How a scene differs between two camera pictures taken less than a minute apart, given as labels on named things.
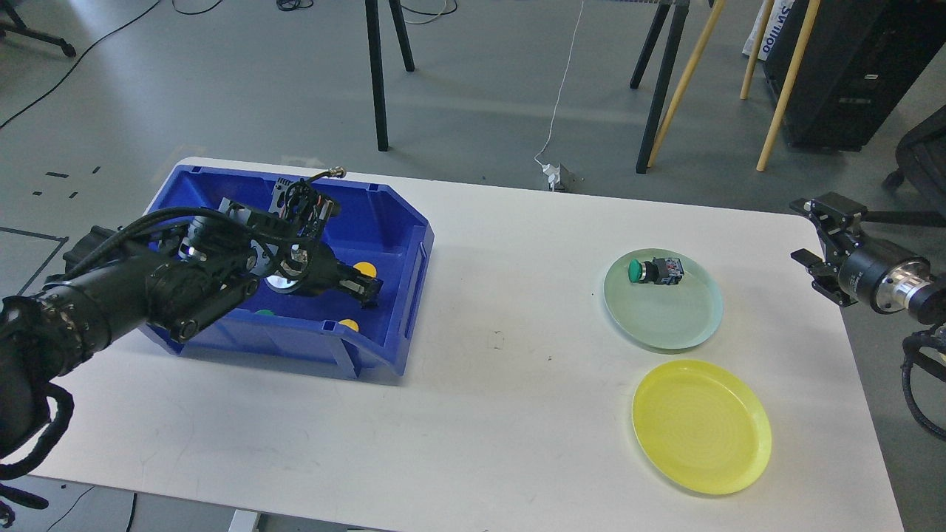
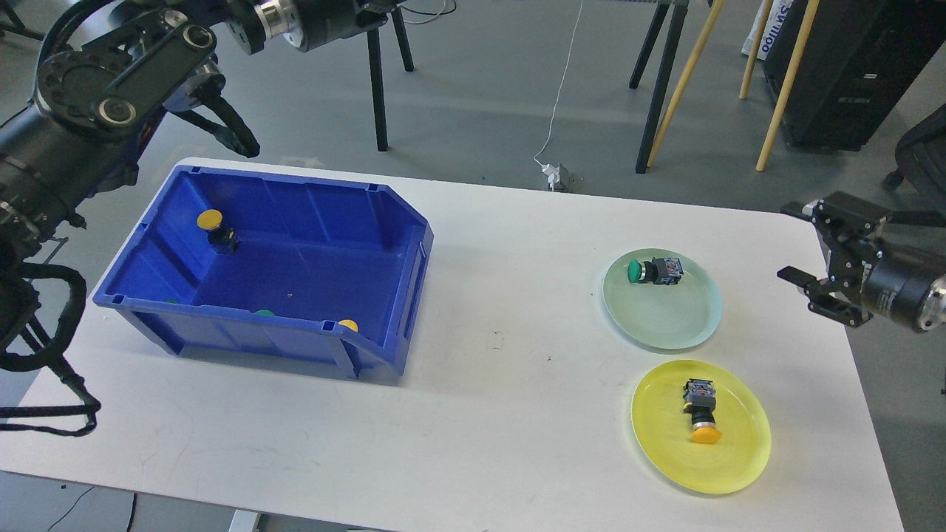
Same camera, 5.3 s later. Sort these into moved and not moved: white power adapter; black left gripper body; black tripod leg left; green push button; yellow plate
Moved: black left gripper body
Not moved: black tripod leg left; yellow plate; white power adapter; green push button
